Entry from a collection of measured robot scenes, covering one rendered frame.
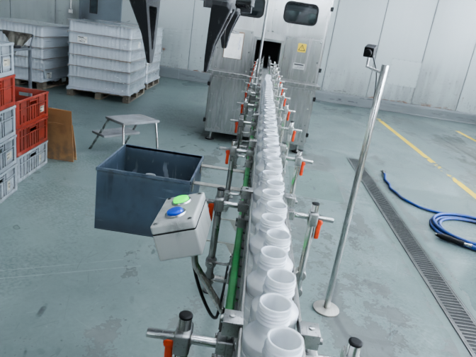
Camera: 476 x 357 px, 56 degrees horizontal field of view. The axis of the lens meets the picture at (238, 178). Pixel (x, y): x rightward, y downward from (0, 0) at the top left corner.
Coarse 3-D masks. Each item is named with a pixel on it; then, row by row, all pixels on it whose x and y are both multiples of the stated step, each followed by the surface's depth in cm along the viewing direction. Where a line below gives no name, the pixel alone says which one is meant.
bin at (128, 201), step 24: (96, 168) 144; (120, 168) 171; (144, 168) 176; (168, 168) 175; (192, 168) 175; (216, 168) 167; (96, 192) 147; (120, 192) 147; (144, 192) 146; (168, 192) 146; (192, 192) 153; (96, 216) 150; (120, 216) 149; (144, 216) 149
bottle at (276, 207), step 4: (272, 200) 78; (276, 200) 78; (268, 204) 77; (272, 204) 78; (276, 204) 78; (280, 204) 78; (284, 204) 77; (268, 208) 76; (272, 208) 75; (276, 208) 75; (280, 208) 75; (284, 208) 75; (264, 212) 77; (272, 212) 75; (276, 212) 75; (280, 212) 75; (284, 212) 76; (284, 216) 76; (284, 220) 77; (256, 224) 79; (284, 224) 77; (256, 228) 77; (284, 228) 77; (256, 232) 77; (288, 232) 77
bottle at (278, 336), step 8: (272, 328) 45; (280, 328) 45; (288, 328) 45; (272, 336) 45; (280, 336) 45; (288, 336) 45; (296, 336) 44; (264, 344) 44; (272, 344) 42; (280, 344) 46; (288, 344) 45; (296, 344) 44; (264, 352) 44; (272, 352) 42; (280, 352) 42; (288, 352) 42; (296, 352) 42
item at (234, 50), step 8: (232, 32) 531; (240, 32) 532; (232, 40) 535; (240, 40) 534; (224, 48) 538; (232, 48) 538; (240, 48) 537; (224, 56) 541; (232, 56) 540; (240, 56) 539
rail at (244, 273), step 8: (272, 88) 274; (256, 120) 205; (256, 128) 189; (256, 136) 145; (256, 144) 135; (280, 152) 130; (288, 216) 86; (248, 224) 82; (288, 224) 82; (248, 232) 76; (248, 240) 74; (248, 248) 71; (248, 256) 69; (240, 280) 76; (296, 280) 64; (240, 288) 72; (296, 288) 62; (240, 296) 70; (296, 296) 60; (240, 304) 68; (296, 304) 58; (240, 328) 52; (240, 336) 51; (240, 344) 49; (304, 344) 51; (240, 352) 48; (304, 352) 50
